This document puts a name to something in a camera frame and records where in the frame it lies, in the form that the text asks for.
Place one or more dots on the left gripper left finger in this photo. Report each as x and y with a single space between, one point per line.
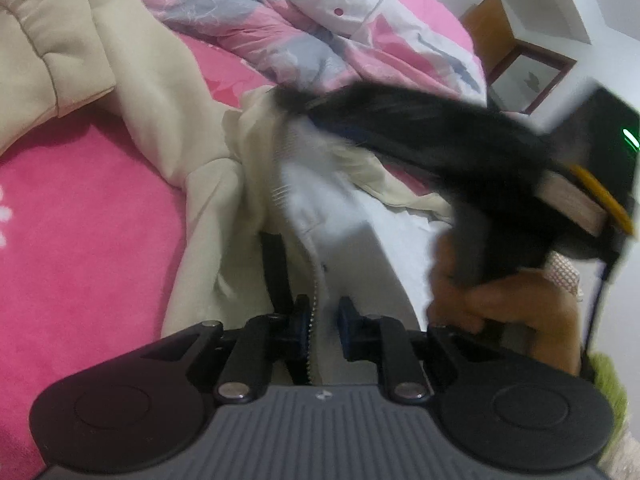
282 336

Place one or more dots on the person's right hand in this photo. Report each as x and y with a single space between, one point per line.
526 298

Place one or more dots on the beige zip-up jacket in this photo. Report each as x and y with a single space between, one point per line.
242 170

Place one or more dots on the pink floral duvet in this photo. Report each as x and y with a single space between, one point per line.
323 44

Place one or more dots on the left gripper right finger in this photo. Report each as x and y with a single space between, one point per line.
376 338

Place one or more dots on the brown wooden door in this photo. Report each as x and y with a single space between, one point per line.
491 33

